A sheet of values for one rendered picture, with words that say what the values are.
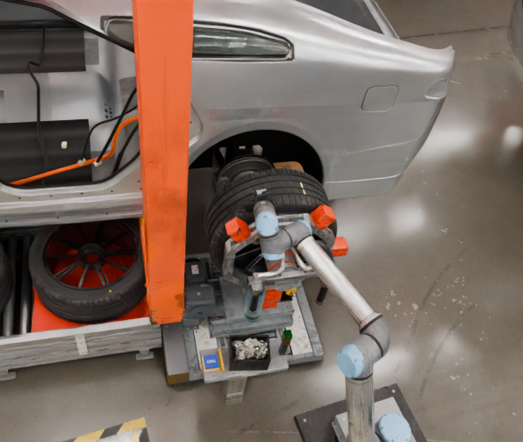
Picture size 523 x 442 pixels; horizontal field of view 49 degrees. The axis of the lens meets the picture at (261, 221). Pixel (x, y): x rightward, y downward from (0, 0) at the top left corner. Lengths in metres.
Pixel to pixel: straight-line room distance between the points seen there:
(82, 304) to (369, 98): 1.77
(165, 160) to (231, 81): 0.63
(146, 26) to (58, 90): 1.90
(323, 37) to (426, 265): 2.08
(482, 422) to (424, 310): 0.76
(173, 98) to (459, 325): 2.69
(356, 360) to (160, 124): 1.11
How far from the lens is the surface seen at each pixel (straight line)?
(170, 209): 2.26
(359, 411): 2.45
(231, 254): 2.71
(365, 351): 2.26
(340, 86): 2.72
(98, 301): 3.11
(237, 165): 3.05
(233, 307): 3.39
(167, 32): 1.74
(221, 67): 2.51
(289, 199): 2.66
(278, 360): 3.01
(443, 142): 5.18
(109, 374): 3.45
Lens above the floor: 3.12
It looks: 50 degrees down
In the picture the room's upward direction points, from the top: 11 degrees clockwise
